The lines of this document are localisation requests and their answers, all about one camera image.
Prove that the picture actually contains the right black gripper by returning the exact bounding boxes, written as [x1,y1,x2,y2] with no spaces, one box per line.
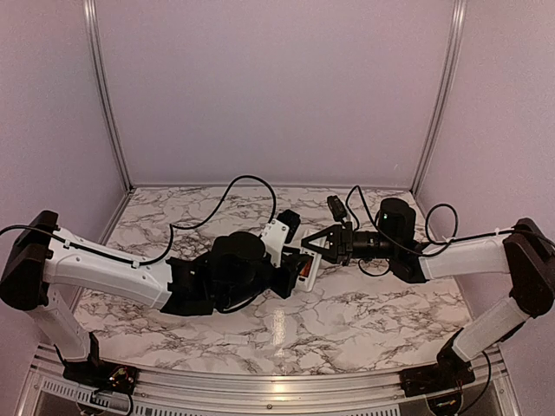
[302,221,398,266]

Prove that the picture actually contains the white remote control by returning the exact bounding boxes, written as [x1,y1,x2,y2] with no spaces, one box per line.
[282,246,322,292]

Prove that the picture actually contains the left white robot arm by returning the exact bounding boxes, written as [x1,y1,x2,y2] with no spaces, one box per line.
[1,211,310,386]

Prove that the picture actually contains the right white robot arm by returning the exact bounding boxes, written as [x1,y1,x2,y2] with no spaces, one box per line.
[301,196,554,388]

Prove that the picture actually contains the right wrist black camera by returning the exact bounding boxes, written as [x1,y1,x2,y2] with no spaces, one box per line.
[326,195,354,231]

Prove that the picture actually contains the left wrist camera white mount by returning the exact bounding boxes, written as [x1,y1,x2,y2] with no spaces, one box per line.
[260,209,301,263]

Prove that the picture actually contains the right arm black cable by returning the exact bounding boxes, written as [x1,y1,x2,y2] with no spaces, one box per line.
[346,185,555,278]

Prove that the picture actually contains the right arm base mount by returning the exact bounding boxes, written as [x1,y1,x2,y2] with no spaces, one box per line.
[400,329,475,397]

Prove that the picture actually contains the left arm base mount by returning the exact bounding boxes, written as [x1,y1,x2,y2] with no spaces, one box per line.
[55,332,139,395]

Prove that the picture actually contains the right aluminium frame post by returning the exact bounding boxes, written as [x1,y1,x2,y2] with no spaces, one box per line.
[410,0,467,196]

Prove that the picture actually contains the aluminium frame post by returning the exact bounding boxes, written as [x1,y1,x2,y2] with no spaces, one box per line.
[410,0,467,196]
[83,0,134,193]

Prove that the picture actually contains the front aluminium rail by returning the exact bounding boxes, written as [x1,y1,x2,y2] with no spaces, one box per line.
[15,345,520,415]

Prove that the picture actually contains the left aluminium frame post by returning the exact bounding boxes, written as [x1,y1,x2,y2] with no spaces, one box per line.
[83,0,134,193]

